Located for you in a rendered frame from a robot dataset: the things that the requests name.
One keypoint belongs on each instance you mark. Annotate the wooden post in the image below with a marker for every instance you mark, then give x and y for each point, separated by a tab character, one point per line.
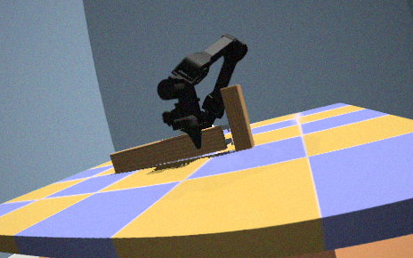
238	119

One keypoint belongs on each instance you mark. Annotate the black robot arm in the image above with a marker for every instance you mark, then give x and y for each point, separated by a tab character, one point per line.
196	66

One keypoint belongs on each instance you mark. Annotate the wooden rail with metal hooks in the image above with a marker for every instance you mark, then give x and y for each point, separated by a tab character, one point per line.
170	150

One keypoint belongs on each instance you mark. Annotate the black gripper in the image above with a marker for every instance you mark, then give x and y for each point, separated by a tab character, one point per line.
193	118

